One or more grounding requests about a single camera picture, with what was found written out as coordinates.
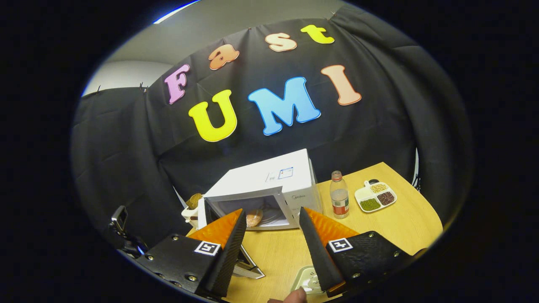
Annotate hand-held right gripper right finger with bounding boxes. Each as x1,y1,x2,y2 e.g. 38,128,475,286
298,206,415,297

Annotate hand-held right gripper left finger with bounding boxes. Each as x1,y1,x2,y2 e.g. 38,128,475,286
136,208,247,299

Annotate round pink bun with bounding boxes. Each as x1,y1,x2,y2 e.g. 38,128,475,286
246,209,264,228

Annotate white microwave oven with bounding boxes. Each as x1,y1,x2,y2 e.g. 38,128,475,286
197,148,324,279

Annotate pale square tray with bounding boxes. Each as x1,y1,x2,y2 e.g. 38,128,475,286
290,265,325,295

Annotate clear bottle with red label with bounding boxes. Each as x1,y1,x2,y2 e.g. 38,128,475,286
330,170,350,219

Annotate white toaster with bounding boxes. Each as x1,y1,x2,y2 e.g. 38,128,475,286
181,204,199,229

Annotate white divided dish of beans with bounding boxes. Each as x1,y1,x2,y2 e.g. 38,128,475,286
355,180,397,213

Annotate black backdrop cloth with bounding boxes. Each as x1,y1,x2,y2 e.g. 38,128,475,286
72,4,474,253

